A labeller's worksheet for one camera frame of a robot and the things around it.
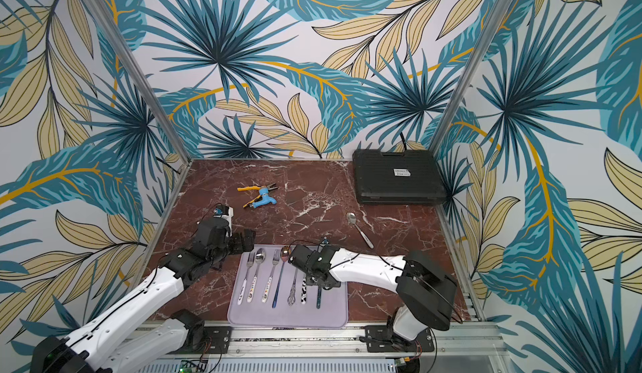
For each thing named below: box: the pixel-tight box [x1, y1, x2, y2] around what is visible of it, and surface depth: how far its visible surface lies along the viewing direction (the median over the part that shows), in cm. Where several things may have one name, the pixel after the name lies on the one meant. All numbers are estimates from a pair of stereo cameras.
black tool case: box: [351, 148, 448, 206], surface depth 108 cm
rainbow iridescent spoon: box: [271, 245, 291, 309], surface depth 91 cm
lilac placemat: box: [228, 244, 349, 329], surface depth 82 cm
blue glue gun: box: [252, 187, 277, 209], surface depth 105 cm
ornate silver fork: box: [287, 267, 299, 307], surface depth 83 cm
